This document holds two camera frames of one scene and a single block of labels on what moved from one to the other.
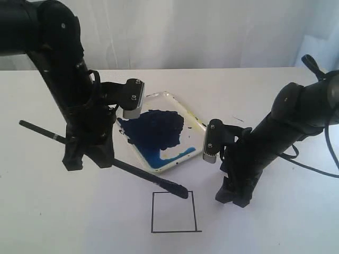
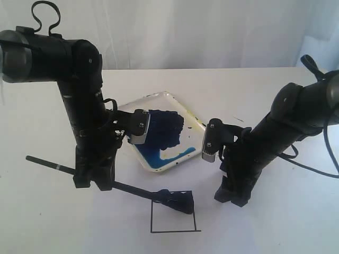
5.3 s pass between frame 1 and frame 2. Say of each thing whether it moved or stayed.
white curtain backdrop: stayed
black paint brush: moved
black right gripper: stayed
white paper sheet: stayed
